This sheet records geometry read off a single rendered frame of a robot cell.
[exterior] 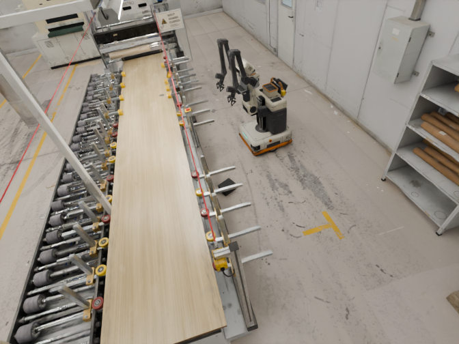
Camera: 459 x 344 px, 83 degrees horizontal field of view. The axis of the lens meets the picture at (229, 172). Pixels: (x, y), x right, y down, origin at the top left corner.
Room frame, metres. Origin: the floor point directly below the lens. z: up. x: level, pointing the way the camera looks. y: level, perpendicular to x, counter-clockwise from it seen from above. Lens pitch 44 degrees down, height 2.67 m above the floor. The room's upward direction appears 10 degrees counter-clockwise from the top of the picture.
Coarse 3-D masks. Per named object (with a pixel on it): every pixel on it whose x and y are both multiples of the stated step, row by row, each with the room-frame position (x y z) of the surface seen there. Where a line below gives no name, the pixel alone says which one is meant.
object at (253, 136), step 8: (256, 120) 3.55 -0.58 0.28; (240, 128) 3.43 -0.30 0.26; (248, 128) 3.36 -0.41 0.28; (256, 128) 3.34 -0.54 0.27; (288, 128) 3.19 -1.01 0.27; (240, 136) 3.44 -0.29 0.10; (248, 136) 3.18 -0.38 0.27; (256, 136) 3.13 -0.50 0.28; (264, 136) 3.10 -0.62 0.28; (272, 136) 3.07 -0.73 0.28; (280, 136) 3.06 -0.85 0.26; (288, 136) 3.08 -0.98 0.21; (248, 144) 3.14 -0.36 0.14; (256, 144) 2.96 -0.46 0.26; (264, 144) 2.99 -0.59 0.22; (272, 144) 3.01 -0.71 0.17; (280, 144) 3.05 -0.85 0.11; (256, 152) 2.95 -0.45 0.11
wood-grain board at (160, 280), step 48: (144, 96) 3.80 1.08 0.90; (144, 144) 2.54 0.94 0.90; (144, 192) 1.75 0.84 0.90; (192, 192) 1.64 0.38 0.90; (144, 240) 1.21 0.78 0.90; (192, 240) 1.13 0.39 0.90; (144, 288) 0.81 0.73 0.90; (192, 288) 0.76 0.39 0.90; (144, 336) 0.51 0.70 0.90; (192, 336) 0.46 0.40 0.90
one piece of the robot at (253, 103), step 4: (252, 72) 3.22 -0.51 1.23; (256, 72) 3.18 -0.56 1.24; (248, 76) 3.15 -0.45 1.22; (252, 76) 3.14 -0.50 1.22; (256, 76) 3.15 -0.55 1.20; (248, 84) 3.14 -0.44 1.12; (248, 88) 3.20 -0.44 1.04; (252, 92) 3.21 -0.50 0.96; (252, 96) 3.21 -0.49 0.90; (252, 100) 3.16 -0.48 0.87; (256, 100) 3.18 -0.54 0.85; (244, 104) 3.25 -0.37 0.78; (248, 104) 3.18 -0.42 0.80; (252, 104) 3.16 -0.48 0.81; (256, 104) 3.18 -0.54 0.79; (248, 108) 3.15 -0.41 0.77; (252, 108) 3.16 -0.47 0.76; (256, 108) 3.18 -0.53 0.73; (248, 112) 3.15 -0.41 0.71; (252, 112) 3.16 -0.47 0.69; (256, 112) 3.18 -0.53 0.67
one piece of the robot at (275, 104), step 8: (272, 80) 3.50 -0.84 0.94; (256, 96) 3.55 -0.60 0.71; (264, 96) 3.31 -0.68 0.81; (280, 96) 3.23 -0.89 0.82; (264, 104) 3.26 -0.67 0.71; (272, 104) 3.08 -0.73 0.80; (280, 104) 3.09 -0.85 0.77; (272, 112) 3.08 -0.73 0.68; (280, 112) 3.09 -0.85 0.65; (264, 120) 3.26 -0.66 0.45; (272, 120) 3.07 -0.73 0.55; (280, 120) 3.09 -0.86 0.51; (264, 128) 3.27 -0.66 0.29; (272, 128) 3.07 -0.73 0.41; (280, 128) 3.09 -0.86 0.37
